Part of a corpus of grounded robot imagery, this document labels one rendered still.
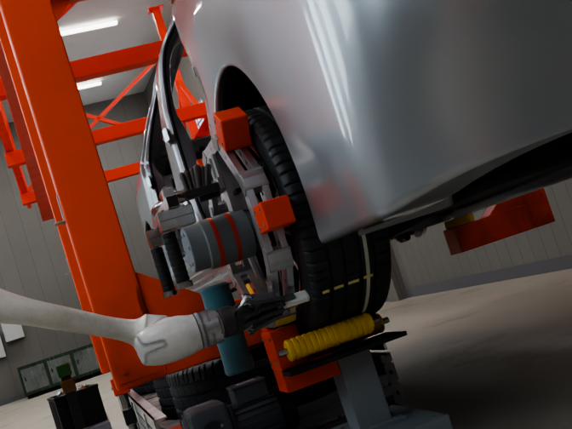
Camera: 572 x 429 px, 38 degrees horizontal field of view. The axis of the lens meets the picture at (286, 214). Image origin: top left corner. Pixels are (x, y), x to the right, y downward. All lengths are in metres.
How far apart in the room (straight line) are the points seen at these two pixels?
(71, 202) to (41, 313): 0.77
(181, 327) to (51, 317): 0.31
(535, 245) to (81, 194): 6.10
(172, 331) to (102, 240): 0.77
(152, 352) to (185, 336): 0.09
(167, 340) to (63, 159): 0.94
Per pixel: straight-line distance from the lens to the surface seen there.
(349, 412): 2.41
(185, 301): 2.76
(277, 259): 2.09
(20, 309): 2.05
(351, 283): 2.16
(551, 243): 8.12
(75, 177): 2.77
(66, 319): 2.09
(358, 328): 2.26
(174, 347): 2.04
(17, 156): 11.52
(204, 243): 2.27
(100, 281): 2.73
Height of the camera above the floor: 0.69
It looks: 4 degrees up
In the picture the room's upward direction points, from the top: 18 degrees counter-clockwise
